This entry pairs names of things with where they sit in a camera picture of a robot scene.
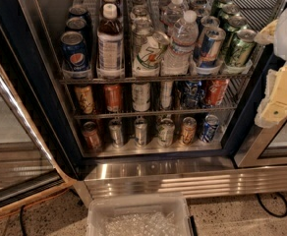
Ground white green 7up can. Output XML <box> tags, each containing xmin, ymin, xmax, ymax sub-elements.
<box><xmin>132</xmin><ymin>30</ymin><xmax>170</xmax><ymax>78</ymax></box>

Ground orange can right middle shelf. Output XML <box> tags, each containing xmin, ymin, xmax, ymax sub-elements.
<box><xmin>204</xmin><ymin>79</ymin><xmax>229</xmax><ymax>106</ymax></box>

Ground front brown tea bottle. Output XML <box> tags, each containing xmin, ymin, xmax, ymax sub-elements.
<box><xmin>97</xmin><ymin>3</ymin><xmax>123</xmax><ymax>71</ymax></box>

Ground front clear water bottle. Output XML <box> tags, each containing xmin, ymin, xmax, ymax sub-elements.
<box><xmin>161</xmin><ymin>10</ymin><xmax>199</xmax><ymax>76</ymax></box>

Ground clear water bottle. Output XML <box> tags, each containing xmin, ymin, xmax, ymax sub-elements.
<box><xmin>162</xmin><ymin>0</ymin><xmax>186</xmax><ymax>31</ymax></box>
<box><xmin>161</xmin><ymin>10</ymin><xmax>199</xmax><ymax>76</ymax></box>

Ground front blue red bull can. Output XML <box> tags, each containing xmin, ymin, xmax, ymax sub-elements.
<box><xmin>197</xmin><ymin>27</ymin><xmax>226</xmax><ymax>68</ymax></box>

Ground clear plastic bin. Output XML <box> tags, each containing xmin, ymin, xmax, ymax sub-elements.
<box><xmin>86</xmin><ymin>193</ymin><xmax>194</xmax><ymax>236</ymax></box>

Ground orange can shelf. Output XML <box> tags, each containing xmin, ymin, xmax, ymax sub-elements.
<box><xmin>204</xmin><ymin>79</ymin><xmax>229</xmax><ymax>106</ymax></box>
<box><xmin>104</xmin><ymin>84</ymin><xmax>122</xmax><ymax>112</ymax></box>

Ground silver can shelf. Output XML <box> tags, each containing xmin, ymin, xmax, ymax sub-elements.
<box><xmin>109</xmin><ymin>119</ymin><xmax>124</xmax><ymax>148</ymax></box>
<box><xmin>135</xmin><ymin>117</ymin><xmax>147</xmax><ymax>147</ymax></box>

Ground white green can bottom shelf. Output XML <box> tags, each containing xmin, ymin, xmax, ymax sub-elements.
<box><xmin>157</xmin><ymin>118</ymin><xmax>175</xmax><ymax>148</ymax></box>

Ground open glass fridge door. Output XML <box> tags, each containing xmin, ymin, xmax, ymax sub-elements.
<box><xmin>0</xmin><ymin>63</ymin><xmax>75</xmax><ymax>216</ymax></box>

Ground middle blue pepsi can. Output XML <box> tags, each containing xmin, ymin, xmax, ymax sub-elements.
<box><xmin>65</xmin><ymin>17</ymin><xmax>89</xmax><ymax>40</ymax></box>

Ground rear blue pepsi can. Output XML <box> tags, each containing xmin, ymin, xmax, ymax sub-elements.
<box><xmin>68</xmin><ymin>4</ymin><xmax>91</xmax><ymax>25</ymax></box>

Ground green soda can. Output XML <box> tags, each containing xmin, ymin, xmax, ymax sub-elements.
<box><xmin>222</xmin><ymin>16</ymin><xmax>248</xmax><ymax>51</ymax></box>
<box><xmin>225</xmin><ymin>29</ymin><xmax>257</xmax><ymax>67</ymax></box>

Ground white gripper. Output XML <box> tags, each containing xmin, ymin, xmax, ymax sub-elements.
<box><xmin>254</xmin><ymin>8</ymin><xmax>287</xmax><ymax>128</ymax></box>

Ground gold can bottom shelf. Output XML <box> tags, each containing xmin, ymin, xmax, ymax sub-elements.
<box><xmin>180</xmin><ymin>117</ymin><xmax>197</xmax><ymax>145</ymax></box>

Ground front green soda can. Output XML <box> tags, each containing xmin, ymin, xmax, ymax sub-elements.
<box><xmin>225</xmin><ymin>29</ymin><xmax>257</xmax><ymax>67</ymax></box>

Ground tan can middle shelf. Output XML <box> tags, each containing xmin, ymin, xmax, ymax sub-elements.
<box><xmin>74</xmin><ymin>86</ymin><xmax>94</xmax><ymax>114</ymax></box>

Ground blue can bottom shelf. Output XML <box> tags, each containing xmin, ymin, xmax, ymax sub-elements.
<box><xmin>200</xmin><ymin>114</ymin><xmax>219</xmax><ymax>143</ymax></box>

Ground blue pepsi can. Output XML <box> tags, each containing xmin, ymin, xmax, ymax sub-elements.
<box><xmin>61</xmin><ymin>30</ymin><xmax>88</xmax><ymax>72</ymax></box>
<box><xmin>65</xmin><ymin>17</ymin><xmax>89</xmax><ymax>40</ymax></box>
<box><xmin>68</xmin><ymin>4</ymin><xmax>91</xmax><ymax>25</ymax></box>

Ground black floor cable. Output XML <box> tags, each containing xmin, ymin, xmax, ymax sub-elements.
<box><xmin>255</xmin><ymin>192</ymin><xmax>287</xmax><ymax>219</ymax></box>

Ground blue can shelf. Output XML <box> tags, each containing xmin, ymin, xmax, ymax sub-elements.
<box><xmin>200</xmin><ymin>114</ymin><xmax>219</xmax><ymax>143</ymax></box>
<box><xmin>179</xmin><ymin>81</ymin><xmax>201</xmax><ymax>109</ymax></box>

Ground front blue pepsi can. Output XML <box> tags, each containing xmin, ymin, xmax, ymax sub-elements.
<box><xmin>61</xmin><ymin>30</ymin><xmax>88</xmax><ymax>72</ymax></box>

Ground brown can bottom shelf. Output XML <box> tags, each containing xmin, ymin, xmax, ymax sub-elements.
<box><xmin>82</xmin><ymin>121</ymin><xmax>102</xmax><ymax>150</ymax></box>

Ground stainless steel fridge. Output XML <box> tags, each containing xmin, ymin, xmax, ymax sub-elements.
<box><xmin>0</xmin><ymin>0</ymin><xmax>287</xmax><ymax>203</ymax></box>

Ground white can middle shelf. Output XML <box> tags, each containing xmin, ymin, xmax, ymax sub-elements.
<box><xmin>132</xmin><ymin>83</ymin><xmax>150</xmax><ymax>112</ymax></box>

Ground blue can middle shelf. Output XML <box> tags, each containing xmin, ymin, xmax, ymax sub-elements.
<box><xmin>179</xmin><ymin>81</ymin><xmax>201</xmax><ymax>109</ymax></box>

